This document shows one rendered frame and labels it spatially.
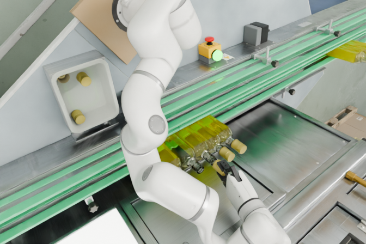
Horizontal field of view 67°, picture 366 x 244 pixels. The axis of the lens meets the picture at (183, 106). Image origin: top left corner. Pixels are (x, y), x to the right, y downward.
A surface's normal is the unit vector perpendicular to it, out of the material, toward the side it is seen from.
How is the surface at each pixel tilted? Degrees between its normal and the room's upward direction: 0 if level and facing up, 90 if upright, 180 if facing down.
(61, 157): 90
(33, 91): 0
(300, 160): 90
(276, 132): 90
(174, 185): 41
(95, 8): 0
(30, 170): 90
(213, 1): 0
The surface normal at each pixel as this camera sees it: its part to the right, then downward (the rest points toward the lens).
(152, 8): -0.20, -0.55
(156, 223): -0.07, -0.82
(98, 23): 0.59, 0.42
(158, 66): 0.37, -0.30
